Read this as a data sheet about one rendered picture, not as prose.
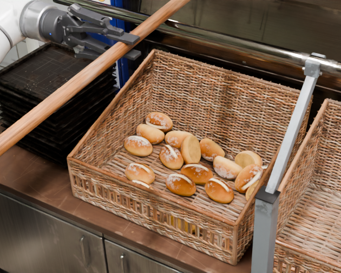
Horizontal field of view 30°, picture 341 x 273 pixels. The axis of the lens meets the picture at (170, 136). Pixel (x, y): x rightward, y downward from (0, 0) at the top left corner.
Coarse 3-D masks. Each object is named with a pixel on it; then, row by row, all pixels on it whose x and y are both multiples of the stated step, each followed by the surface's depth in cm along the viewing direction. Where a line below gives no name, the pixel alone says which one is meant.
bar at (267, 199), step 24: (72, 0) 166; (168, 24) 154; (240, 48) 146; (264, 48) 143; (312, 72) 138; (336, 72) 136; (288, 144) 138; (264, 192) 138; (264, 216) 139; (264, 240) 143; (264, 264) 147
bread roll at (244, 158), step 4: (240, 152) 198; (244, 152) 196; (248, 152) 195; (252, 152) 195; (236, 156) 199; (240, 156) 197; (244, 156) 196; (248, 156) 194; (252, 156) 194; (256, 156) 194; (236, 160) 199; (240, 160) 197; (244, 160) 196; (248, 160) 194; (252, 160) 193; (256, 160) 193; (260, 160) 194; (240, 164) 197; (244, 164) 196; (248, 164) 194; (260, 164) 193
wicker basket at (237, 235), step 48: (144, 96) 211; (192, 96) 206; (240, 96) 197; (288, 96) 188; (96, 144) 195; (240, 144) 202; (96, 192) 187; (144, 192) 174; (192, 240) 175; (240, 240) 168
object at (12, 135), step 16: (176, 0) 155; (160, 16) 149; (144, 32) 144; (112, 48) 137; (128, 48) 140; (96, 64) 132; (80, 80) 128; (48, 96) 124; (64, 96) 125; (32, 112) 119; (48, 112) 121; (16, 128) 116; (32, 128) 119; (0, 144) 113
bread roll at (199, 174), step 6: (186, 168) 194; (192, 168) 193; (198, 168) 192; (204, 168) 193; (186, 174) 193; (192, 174) 192; (198, 174) 192; (204, 174) 192; (210, 174) 193; (198, 180) 192; (204, 180) 192
